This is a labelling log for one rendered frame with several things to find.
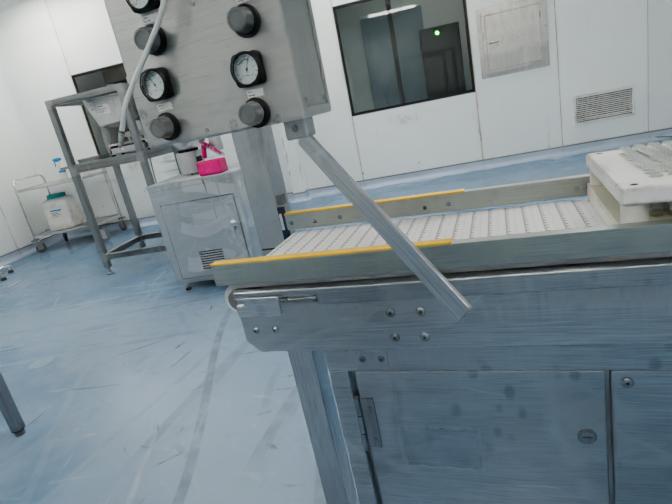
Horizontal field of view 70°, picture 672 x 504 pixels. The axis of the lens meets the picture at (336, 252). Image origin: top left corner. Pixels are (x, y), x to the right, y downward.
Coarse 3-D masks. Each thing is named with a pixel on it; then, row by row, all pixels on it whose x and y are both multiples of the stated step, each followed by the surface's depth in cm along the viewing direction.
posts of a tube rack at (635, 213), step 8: (592, 176) 72; (592, 184) 73; (600, 184) 72; (624, 208) 53; (632, 208) 52; (640, 208) 52; (648, 208) 53; (624, 216) 53; (632, 216) 53; (640, 216) 52; (648, 216) 53
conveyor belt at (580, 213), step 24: (432, 216) 84; (456, 216) 81; (480, 216) 78; (504, 216) 76; (528, 216) 73; (552, 216) 71; (576, 216) 69; (288, 240) 88; (312, 240) 85; (336, 240) 82; (360, 240) 79; (384, 240) 76; (504, 264) 58; (528, 264) 57; (552, 264) 56
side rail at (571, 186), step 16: (576, 176) 76; (464, 192) 81; (480, 192) 80; (496, 192) 80; (512, 192) 79; (528, 192) 78; (544, 192) 78; (560, 192) 77; (576, 192) 76; (352, 208) 88; (384, 208) 86; (400, 208) 86; (416, 208) 85; (432, 208) 84; (448, 208) 83; (464, 208) 82; (288, 224) 93; (304, 224) 92; (320, 224) 91; (336, 224) 90
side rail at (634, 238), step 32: (640, 224) 51; (320, 256) 63; (352, 256) 61; (384, 256) 60; (448, 256) 58; (480, 256) 56; (512, 256) 55; (544, 256) 54; (576, 256) 53; (608, 256) 52
